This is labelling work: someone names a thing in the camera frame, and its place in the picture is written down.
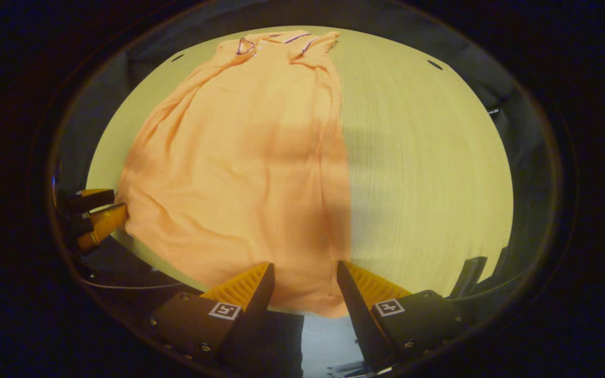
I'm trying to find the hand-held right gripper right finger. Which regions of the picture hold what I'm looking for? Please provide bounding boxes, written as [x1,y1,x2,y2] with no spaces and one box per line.
[337,260,471,371]

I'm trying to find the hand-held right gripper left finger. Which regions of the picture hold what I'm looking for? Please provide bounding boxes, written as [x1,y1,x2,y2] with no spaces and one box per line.
[148,262,276,368]

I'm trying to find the orange T-shirt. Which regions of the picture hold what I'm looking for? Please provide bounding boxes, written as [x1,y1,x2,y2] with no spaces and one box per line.
[116,30,353,319]

